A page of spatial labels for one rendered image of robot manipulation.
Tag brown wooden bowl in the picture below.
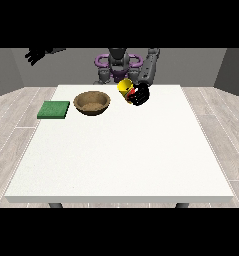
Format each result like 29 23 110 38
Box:
73 90 112 117

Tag yellow cup with melon print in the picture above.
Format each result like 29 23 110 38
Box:
116 78 136 105

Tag green square pad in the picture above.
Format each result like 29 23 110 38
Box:
36 100 71 120

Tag grey robot trunk purple rings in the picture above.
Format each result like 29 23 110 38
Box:
92 47 144 86

